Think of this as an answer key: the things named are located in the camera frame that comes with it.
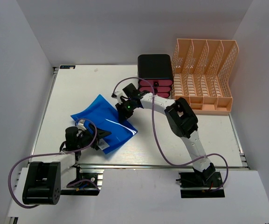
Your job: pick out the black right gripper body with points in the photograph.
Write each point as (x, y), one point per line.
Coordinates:
(131, 100)

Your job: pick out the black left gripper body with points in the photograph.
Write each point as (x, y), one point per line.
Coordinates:
(86, 140)

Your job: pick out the blue plastic document case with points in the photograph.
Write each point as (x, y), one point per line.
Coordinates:
(105, 117)

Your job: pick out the black pink drawer organizer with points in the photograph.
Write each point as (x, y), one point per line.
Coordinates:
(155, 71)

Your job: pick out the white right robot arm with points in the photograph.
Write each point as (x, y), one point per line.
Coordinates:
(181, 119)

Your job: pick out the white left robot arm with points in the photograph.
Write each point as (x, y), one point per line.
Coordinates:
(46, 180)

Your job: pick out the black label sticker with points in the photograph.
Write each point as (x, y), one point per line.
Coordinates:
(67, 67)

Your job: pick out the peach plastic file organizer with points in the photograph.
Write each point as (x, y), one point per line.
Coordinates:
(201, 71)

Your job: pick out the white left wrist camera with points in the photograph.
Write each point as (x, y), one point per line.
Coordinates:
(81, 124)

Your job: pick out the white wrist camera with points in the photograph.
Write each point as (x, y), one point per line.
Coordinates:
(117, 95)
(81, 124)

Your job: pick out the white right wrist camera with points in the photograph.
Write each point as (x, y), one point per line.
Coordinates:
(117, 95)

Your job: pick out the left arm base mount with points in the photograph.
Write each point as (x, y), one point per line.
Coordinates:
(88, 182)

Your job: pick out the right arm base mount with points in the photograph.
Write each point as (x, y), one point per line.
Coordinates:
(191, 186)

